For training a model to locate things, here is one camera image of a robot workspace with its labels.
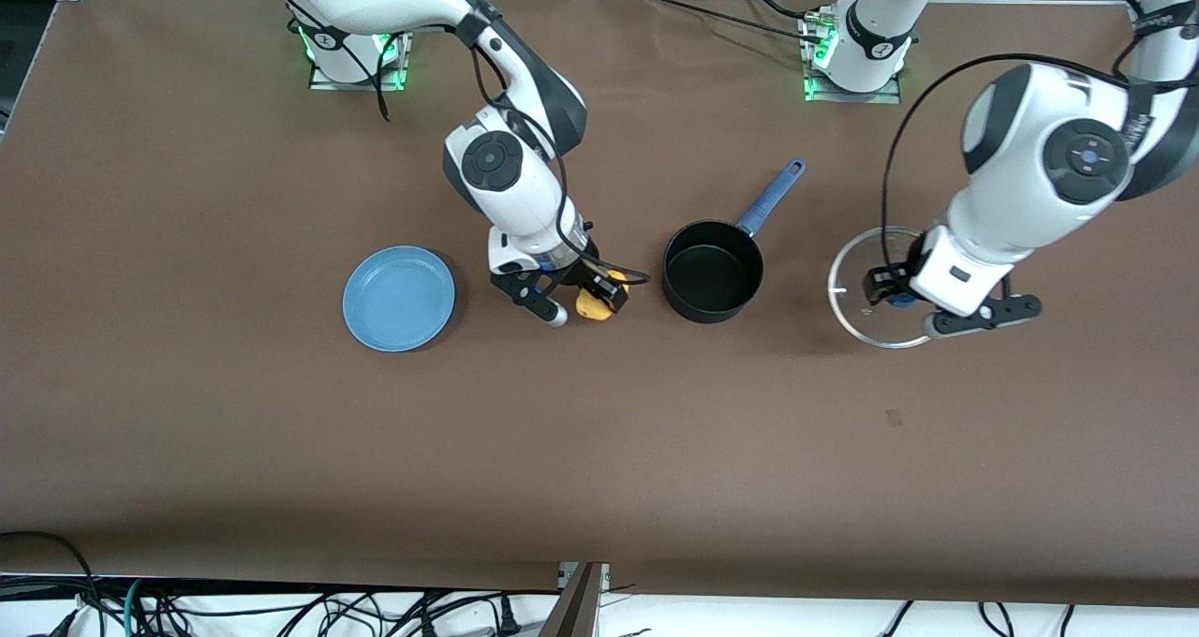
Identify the yellow potato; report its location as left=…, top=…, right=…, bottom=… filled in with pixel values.
left=574, top=270, right=630, bottom=322

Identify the glass lid with blue knob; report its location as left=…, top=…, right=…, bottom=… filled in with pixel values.
left=828, top=227, right=938, bottom=349

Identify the blue round plate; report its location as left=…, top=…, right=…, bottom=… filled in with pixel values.
left=342, top=245, right=457, bottom=353

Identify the brown table cover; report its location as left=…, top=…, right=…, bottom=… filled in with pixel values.
left=0, top=0, right=1199, bottom=610

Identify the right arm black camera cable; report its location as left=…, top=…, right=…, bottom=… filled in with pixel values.
left=342, top=19, right=650, bottom=287

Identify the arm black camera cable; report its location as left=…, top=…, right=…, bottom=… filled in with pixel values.
left=881, top=0, right=1199, bottom=287
left=342, top=19, right=650, bottom=287

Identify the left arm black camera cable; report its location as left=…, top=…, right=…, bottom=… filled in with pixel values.
left=881, top=0, right=1199, bottom=287

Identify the dark pot with blue handle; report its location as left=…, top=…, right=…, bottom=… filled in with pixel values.
left=662, top=157, right=807, bottom=324

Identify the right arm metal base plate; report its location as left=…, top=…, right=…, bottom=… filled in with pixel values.
left=307, top=28, right=415, bottom=92

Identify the thin black cable on table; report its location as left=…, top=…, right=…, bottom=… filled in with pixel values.
left=641, top=0, right=825, bottom=43

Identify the black looped floor cable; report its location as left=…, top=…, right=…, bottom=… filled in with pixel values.
left=0, top=530, right=106, bottom=637

